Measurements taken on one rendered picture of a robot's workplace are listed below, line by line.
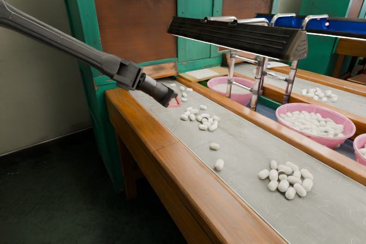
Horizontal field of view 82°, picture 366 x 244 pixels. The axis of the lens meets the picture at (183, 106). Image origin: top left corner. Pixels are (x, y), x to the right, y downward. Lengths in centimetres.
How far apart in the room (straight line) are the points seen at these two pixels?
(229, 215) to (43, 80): 170
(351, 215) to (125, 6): 111
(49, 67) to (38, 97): 25
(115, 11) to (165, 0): 27
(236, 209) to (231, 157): 20
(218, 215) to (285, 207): 17
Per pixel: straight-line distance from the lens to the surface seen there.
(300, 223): 58
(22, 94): 196
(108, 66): 65
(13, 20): 67
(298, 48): 59
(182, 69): 131
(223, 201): 53
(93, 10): 108
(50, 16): 187
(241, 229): 50
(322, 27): 117
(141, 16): 116
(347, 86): 143
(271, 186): 60
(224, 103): 96
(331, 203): 66
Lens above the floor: 117
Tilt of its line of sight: 27 degrees down
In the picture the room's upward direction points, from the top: straight up
